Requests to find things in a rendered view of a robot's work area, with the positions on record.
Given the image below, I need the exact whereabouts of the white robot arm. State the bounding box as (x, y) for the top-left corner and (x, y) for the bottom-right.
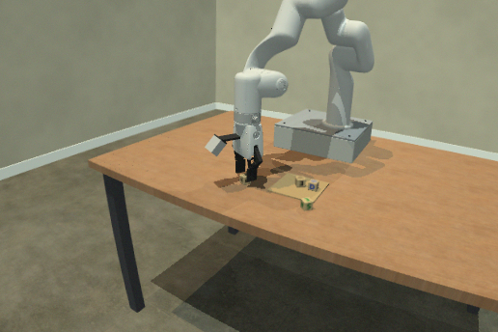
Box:
(234, 0), (374, 129)

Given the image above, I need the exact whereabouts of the beige block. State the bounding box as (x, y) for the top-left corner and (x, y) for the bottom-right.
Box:
(308, 179), (319, 191)
(239, 173), (251, 185)
(300, 197), (314, 211)
(295, 176), (306, 187)

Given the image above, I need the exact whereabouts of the tan flat mat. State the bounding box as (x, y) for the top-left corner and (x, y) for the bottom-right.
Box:
(267, 173), (329, 202)

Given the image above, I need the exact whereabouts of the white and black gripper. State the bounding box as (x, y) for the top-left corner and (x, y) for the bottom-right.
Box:
(232, 121), (263, 181)

